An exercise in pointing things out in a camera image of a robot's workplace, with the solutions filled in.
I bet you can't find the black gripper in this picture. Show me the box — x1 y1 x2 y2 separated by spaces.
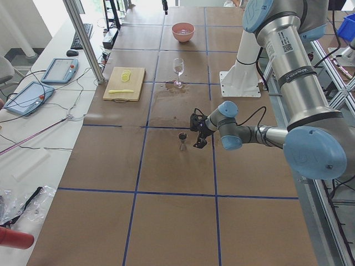
190 108 214 149

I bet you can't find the steel double jigger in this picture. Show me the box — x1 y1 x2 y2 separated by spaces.
178 132 187 151

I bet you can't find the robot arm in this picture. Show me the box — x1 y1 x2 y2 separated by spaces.
190 1 354 180
236 31 261 70

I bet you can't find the clear wine glass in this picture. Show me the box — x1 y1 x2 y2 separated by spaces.
173 58 185 89

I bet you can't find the bamboo cutting board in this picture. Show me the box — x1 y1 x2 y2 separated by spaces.
103 67 145 101

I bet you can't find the yellow plastic knife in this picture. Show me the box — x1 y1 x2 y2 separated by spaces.
108 89 135 94

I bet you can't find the pink bowl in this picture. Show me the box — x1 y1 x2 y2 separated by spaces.
171 22 195 43

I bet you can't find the far blue teach pendant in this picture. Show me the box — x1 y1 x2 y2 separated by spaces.
41 58 79 85

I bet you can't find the blue teach pendant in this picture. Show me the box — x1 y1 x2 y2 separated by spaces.
41 58 79 85
3 81 54 116

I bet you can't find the black computer mouse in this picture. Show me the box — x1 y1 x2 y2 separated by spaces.
66 49 79 57

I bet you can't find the black keyboard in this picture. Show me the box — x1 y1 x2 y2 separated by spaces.
70 23 94 50

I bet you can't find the near blue teach pendant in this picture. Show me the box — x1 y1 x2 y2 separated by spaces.
3 81 54 116

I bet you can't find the blue storage bin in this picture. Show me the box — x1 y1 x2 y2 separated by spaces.
337 14 355 42

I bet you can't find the clear plastic bag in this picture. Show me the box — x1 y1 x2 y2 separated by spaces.
1 186 57 228

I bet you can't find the red cylinder bottle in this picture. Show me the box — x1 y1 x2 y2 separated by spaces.
1 227 34 249

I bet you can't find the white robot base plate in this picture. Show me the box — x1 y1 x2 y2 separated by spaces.
219 70 261 98

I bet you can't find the aluminium frame post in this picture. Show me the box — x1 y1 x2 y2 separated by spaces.
63 0 105 84

